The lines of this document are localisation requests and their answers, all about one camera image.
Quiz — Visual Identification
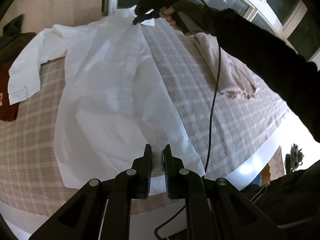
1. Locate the black cable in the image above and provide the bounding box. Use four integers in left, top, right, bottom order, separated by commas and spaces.
150, 0, 223, 239

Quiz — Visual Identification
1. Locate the dark green garment pile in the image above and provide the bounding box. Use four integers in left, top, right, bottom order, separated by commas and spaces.
0, 14, 36, 63

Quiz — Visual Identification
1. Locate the folded beige knit dress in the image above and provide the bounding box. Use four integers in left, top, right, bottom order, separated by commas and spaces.
193, 33, 260, 99

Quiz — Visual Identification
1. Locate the person right forearm dark sleeve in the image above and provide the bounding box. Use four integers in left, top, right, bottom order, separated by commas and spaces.
165, 1, 319, 141

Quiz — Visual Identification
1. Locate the white window frame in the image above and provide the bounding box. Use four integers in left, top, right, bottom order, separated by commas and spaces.
102, 0, 320, 63

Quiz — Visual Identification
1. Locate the white shirt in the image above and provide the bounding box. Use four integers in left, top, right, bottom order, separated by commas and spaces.
8, 8, 204, 194

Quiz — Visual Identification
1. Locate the person right hand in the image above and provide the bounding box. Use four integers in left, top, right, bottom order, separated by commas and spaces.
159, 7, 179, 30

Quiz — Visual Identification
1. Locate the dark red garment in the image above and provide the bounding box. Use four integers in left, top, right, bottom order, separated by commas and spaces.
0, 60, 19, 122

